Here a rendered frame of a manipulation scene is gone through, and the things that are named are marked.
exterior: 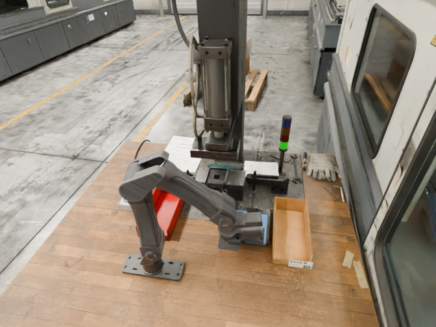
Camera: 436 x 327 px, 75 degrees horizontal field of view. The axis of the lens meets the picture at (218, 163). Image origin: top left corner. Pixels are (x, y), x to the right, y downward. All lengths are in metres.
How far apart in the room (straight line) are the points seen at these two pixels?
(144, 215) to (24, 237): 2.00
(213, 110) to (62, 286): 0.75
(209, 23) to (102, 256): 0.85
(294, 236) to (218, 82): 0.60
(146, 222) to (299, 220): 0.59
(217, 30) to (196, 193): 0.52
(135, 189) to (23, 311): 0.57
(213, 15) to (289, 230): 0.77
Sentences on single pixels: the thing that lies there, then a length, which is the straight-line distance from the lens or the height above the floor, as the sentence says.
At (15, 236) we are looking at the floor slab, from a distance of 2.78.
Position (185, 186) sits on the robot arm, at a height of 1.28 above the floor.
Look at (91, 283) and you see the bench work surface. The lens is 1.06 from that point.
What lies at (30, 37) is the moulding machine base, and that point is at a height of 0.54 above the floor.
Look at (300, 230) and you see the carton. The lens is 1.11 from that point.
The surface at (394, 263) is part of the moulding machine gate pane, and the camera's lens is 1.01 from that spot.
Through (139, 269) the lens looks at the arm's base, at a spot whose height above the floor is 0.91.
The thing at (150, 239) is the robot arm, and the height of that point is 1.08.
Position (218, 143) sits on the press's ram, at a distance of 1.02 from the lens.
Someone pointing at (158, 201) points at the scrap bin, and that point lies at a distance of 1.22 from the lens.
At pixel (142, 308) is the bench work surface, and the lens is 0.96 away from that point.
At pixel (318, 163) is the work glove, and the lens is 1.41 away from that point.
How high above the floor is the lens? 1.74
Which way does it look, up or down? 37 degrees down
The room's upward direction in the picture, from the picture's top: 2 degrees counter-clockwise
